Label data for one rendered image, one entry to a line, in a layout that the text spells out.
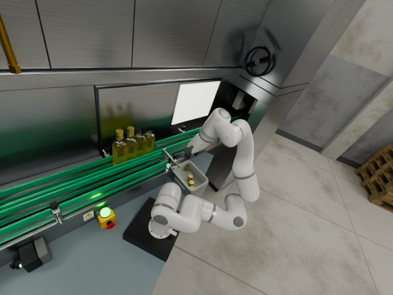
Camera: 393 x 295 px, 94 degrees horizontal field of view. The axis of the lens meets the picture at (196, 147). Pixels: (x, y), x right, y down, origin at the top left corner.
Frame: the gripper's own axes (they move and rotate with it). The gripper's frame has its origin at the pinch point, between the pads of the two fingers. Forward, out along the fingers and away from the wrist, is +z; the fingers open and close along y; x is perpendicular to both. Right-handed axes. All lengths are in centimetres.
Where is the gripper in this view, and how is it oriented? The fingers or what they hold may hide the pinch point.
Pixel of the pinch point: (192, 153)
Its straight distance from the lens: 87.9
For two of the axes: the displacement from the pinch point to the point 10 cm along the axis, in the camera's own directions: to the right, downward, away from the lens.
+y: -7.1, 2.9, -6.4
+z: -4.3, 5.4, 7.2
